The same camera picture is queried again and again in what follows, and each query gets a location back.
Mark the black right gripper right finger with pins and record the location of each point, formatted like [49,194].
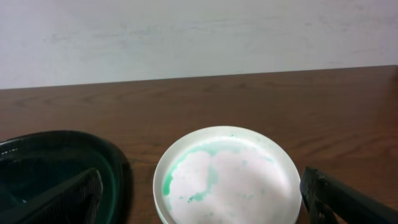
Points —
[325,198]

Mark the white plate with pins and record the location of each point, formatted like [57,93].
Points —
[226,174]

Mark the round black serving tray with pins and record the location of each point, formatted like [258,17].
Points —
[35,163]

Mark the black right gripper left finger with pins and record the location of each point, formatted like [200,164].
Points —
[75,200]

